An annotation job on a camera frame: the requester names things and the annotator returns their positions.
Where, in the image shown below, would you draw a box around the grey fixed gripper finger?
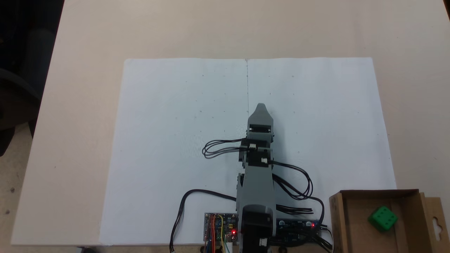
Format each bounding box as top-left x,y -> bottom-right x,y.
247,103 -> 274,124

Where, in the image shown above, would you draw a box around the green dice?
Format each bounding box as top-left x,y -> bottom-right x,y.
368,206 -> 399,233

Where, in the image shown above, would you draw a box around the white paper sheet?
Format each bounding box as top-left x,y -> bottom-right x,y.
98,57 -> 398,246

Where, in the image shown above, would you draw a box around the blue circuit board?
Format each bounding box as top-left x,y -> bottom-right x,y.
276,219 -> 322,243

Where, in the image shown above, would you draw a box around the brown cardboard box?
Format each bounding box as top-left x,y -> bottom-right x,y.
329,189 -> 450,253

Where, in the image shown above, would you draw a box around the black chair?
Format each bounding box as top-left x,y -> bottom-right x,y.
0,67 -> 43,157

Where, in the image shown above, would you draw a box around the thin black cable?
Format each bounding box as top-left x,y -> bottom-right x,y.
315,225 -> 335,253
271,161 -> 314,201
202,138 -> 249,160
169,189 -> 240,253
276,196 -> 326,229

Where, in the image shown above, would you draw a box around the circuit board with coloured wires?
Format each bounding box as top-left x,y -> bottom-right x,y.
204,212 -> 240,243

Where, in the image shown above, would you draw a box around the yellow jumper wire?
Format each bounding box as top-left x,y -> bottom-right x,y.
219,215 -> 230,253

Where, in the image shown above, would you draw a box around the red jumper wire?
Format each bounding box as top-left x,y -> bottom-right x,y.
209,215 -> 217,253

